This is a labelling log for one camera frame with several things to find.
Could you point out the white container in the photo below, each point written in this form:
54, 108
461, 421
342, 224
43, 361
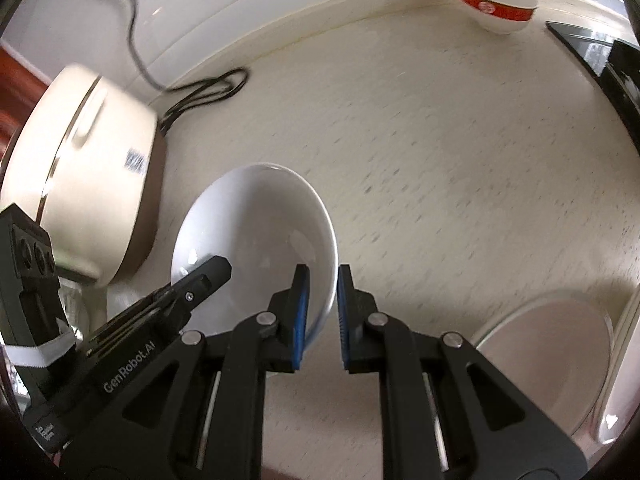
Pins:
620, 385

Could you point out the cream and brown rice cooker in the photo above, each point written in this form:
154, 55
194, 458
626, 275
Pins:
85, 170

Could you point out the red-brown wooden cabinet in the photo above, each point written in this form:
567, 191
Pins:
15, 67

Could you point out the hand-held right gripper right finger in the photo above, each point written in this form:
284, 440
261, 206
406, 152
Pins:
342, 320

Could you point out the large plain white bowl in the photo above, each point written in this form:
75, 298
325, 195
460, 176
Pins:
260, 220

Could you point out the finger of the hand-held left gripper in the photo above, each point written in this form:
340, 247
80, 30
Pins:
200, 280

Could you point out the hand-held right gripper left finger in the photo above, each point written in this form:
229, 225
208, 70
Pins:
300, 310

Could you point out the white bowl with red band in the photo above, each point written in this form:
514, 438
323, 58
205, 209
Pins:
495, 10

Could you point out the round glass lid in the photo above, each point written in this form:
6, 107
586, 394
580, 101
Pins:
540, 360

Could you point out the black glass cooktop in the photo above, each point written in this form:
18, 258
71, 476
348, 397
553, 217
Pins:
615, 70

